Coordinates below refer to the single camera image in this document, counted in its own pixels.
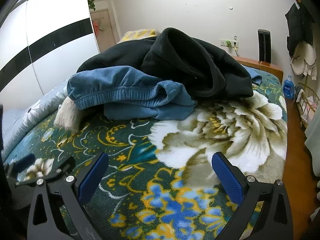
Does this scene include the green floral plush blanket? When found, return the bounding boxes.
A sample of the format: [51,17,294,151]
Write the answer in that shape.
[2,66,288,240]

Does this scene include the gold wire basket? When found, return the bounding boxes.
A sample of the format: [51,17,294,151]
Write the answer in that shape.
[296,82,318,128]

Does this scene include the beige fuzzy garment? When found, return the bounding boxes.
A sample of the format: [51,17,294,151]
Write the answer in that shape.
[54,96,84,132]

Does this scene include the hanging black jacket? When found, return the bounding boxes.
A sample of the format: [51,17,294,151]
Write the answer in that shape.
[285,2,315,58]

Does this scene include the wooden headboard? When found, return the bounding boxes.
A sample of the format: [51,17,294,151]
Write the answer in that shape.
[232,56,284,82]

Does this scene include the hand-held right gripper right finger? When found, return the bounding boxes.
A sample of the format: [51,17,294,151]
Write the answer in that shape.
[211,151,294,240]

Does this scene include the blue fleece pants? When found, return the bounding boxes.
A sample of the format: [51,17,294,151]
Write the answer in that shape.
[67,66,263,120]

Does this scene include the hanging white bag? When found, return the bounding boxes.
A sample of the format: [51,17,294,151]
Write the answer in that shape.
[290,40,318,78]

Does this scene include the beige room door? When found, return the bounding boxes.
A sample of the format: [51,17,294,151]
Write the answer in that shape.
[90,9,120,53]

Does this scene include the light blue floral quilt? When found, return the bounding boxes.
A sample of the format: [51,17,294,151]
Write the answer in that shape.
[1,77,72,155]

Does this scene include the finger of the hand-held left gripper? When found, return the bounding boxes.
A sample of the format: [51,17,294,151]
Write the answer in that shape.
[11,154,36,173]
[46,156,76,180]

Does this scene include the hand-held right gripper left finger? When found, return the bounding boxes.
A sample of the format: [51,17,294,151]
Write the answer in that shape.
[26,151,109,240]

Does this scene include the pale grey curtain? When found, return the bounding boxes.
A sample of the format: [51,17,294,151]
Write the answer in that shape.
[304,110,320,180]

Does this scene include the black tower appliance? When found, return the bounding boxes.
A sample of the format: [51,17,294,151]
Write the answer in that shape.
[258,29,272,63]

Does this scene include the white wardrobe with black stripe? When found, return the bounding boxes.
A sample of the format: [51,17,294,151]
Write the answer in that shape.
[0,0,100,103]

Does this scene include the blue liquid bottle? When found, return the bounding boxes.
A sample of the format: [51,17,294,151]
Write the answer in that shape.
[284,75,296,100]

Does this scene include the cloth hanging on door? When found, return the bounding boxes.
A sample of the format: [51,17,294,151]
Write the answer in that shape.
[93,17,105,33]

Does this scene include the wall power socket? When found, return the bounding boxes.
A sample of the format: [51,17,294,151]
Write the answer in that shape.
[220,39,239,48]

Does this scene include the yellow and white pillow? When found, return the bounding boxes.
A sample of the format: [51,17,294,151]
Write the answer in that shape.
[117,29,162,45]

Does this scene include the black fleece garment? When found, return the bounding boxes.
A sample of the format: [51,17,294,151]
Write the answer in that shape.
[76,27,254,99]

